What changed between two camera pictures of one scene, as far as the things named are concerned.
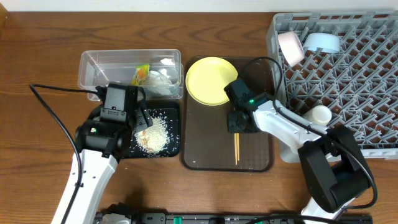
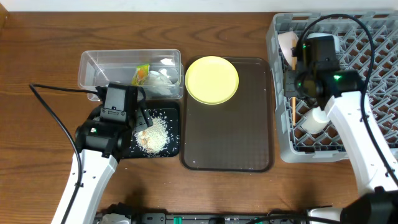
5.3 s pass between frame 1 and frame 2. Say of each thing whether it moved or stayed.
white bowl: stayed
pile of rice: stayed
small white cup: stayed
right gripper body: moved
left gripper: stayed
